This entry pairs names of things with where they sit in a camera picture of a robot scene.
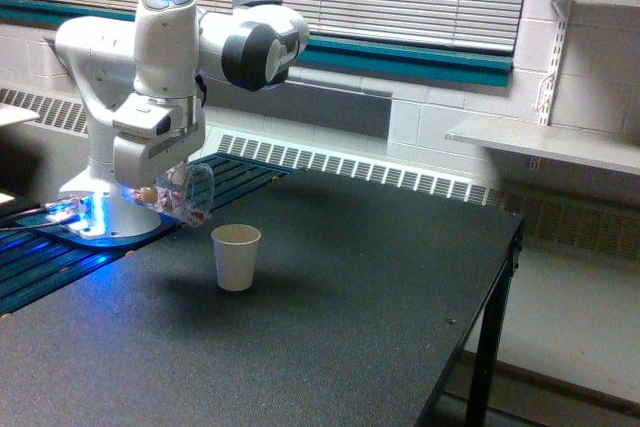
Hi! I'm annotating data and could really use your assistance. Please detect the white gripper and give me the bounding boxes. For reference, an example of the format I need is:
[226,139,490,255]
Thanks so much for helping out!
[113,93,206,187]

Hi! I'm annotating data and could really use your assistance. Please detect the clear plastic cup with candies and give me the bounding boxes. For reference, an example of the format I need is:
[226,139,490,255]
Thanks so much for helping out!
[123,162,214,227]

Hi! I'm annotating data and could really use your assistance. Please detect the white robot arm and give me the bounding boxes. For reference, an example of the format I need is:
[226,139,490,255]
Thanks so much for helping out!
[48,0,310,240]

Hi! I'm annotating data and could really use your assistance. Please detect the white paper cup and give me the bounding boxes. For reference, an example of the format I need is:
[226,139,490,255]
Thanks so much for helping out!
[211,224,262,292]

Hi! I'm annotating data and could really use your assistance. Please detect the white object at left edge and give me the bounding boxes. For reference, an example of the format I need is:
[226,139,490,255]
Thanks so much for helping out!
[0,103,39,128]

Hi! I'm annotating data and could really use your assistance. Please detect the black table leg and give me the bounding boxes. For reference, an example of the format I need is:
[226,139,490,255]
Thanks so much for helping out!
[464,228,523,426]

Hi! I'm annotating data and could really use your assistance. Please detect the baseboard radiator vent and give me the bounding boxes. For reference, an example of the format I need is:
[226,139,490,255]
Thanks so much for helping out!
[0,87,640,261]

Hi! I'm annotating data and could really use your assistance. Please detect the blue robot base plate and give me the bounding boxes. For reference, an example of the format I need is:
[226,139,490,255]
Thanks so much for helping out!
[1,209,177,250]

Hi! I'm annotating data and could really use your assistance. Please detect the black cable at base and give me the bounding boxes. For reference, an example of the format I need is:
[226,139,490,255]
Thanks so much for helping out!
[0,202,51,233]

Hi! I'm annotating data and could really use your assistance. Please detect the white shelf rail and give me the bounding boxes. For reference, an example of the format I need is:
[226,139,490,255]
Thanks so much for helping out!
[535,0,573,126]

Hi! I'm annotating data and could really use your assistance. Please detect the lower white wall shelf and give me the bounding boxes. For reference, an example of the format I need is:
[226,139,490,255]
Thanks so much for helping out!
[445,117,639,175]

